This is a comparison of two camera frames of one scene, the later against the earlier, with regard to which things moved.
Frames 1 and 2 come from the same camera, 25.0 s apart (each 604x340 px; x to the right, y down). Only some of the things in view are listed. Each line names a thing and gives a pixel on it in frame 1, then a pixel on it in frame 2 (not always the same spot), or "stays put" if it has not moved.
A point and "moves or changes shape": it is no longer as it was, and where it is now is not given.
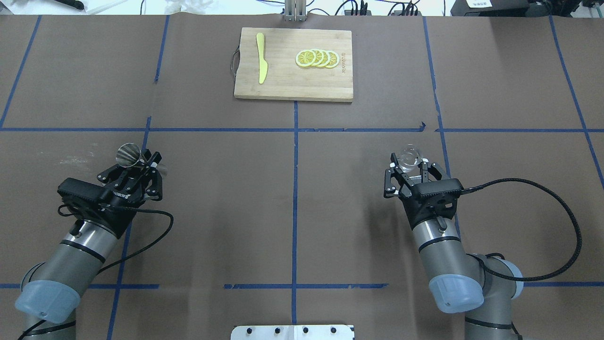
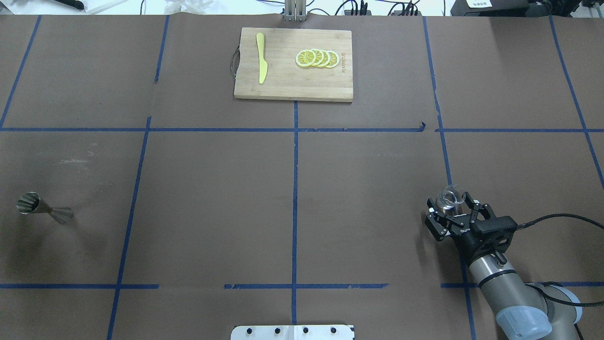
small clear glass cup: (408, 157) moves or changes shape
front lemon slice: (305, 58) stays put
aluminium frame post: (295, 10) stays put
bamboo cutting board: (285, 79) stays put
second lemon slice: (319, 57) stays put
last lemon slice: (334, 59) stays put
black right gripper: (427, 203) → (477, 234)
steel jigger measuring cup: (129, 154) → (30, 202)
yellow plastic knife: (263, 65) stays put
